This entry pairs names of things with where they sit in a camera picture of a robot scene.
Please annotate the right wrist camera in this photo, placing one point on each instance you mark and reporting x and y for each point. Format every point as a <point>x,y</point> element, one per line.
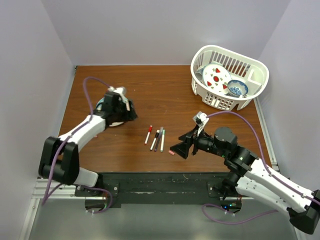
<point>200,120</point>

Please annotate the red-tipped white marker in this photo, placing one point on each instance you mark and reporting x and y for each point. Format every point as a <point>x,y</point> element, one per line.
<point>147,138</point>

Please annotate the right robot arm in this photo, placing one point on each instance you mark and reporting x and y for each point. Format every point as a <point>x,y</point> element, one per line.
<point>250,177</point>

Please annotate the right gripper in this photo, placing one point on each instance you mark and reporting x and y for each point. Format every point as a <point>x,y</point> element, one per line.
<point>182,149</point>

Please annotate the blue and white bowl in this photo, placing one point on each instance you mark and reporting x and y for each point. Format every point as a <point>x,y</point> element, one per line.
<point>237,88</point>

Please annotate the strawberry pattern plate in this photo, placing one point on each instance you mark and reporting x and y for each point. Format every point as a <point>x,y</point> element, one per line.
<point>216,78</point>

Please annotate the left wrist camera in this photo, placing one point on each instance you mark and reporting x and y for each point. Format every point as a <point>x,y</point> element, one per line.
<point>119,90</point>

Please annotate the small black-tipped white marker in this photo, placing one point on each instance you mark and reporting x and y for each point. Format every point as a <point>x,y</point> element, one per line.
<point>153,144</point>

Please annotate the round pastel plate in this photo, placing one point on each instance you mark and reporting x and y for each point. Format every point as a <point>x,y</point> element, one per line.
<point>105,107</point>

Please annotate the white marker with green end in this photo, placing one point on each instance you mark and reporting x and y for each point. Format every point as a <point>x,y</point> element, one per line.
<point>162,141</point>

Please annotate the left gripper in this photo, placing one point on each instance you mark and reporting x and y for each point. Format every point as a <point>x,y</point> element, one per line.
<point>128,115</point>

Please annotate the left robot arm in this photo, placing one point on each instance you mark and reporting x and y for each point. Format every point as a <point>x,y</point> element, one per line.
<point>60,155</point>

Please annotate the white plastic dish basket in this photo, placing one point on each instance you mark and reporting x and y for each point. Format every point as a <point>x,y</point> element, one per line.
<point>252,72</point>

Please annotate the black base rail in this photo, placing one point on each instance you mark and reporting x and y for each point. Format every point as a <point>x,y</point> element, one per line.
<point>167,188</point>

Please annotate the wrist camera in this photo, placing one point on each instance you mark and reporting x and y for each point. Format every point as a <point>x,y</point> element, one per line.
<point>119,90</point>
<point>200,120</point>

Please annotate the purple pen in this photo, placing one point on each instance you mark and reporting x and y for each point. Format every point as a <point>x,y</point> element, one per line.
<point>158,138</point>

